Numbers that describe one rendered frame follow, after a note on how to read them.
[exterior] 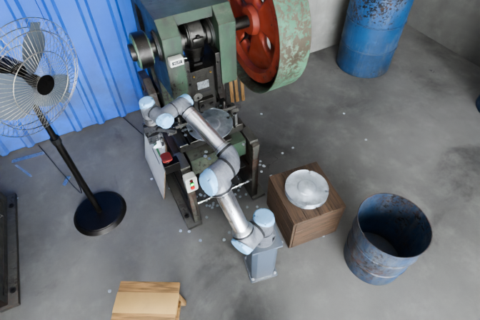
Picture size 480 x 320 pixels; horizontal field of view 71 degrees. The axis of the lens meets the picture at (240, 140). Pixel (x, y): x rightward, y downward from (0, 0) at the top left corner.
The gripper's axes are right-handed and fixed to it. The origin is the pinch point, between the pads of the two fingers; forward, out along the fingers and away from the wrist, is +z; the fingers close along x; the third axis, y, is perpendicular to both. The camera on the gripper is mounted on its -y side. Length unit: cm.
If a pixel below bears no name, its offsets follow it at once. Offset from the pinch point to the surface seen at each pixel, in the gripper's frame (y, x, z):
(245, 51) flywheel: -70, -31, -23
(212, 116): -37.5, -16.1, 6.9
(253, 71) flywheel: -66, -14, -19
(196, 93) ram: -28.5, -14.0, -17.2
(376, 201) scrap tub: -112, 69, 46
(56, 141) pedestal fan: 53, -34, 1
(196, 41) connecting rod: -32, -13, -50
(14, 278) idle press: 115, -11, 82
